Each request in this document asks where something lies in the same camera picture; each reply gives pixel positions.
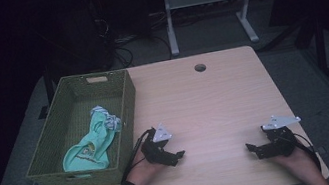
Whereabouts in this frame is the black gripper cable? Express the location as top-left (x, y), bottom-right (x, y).
top-left (289, 129), bottom-right (324, 177)
top-left (112, 128), bottom-right (162, 184)

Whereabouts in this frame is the black metal stand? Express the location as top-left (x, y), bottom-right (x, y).
top-left (29, 65), bottom-right (60, 122)
top-left (305, 8), bottom-right (329, 79)

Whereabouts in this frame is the tangle of floor cables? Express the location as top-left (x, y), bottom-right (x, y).
top-left (95, 5), bottom-right (175, 73)

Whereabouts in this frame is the person's right hand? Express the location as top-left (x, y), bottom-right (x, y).
top-left (271, 143), bottom-right (324, 185)

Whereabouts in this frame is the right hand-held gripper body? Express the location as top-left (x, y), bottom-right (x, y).
top-left (258, 110), bottom-right (307, 161)

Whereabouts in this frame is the green woven basket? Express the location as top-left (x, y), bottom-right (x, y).
top-left (10, 65), bottom-right (152, 185)

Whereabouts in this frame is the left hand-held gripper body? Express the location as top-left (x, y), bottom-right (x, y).
top-left (137, 121), bottom-right (179, 171)

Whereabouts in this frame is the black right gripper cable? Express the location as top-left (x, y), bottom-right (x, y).
top-left (289, 129), bottom-right (324, 177)

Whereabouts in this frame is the person's left hand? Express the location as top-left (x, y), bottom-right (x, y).
top-left (121, 147), bottom-right (170, 185)

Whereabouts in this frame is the mint green shirt striped collar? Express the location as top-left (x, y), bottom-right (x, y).
top-left (53, 101), bottom-right (131, 181)

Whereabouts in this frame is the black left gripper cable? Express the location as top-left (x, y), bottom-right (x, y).
top-left (112, 128), bottom-right (162, 184)

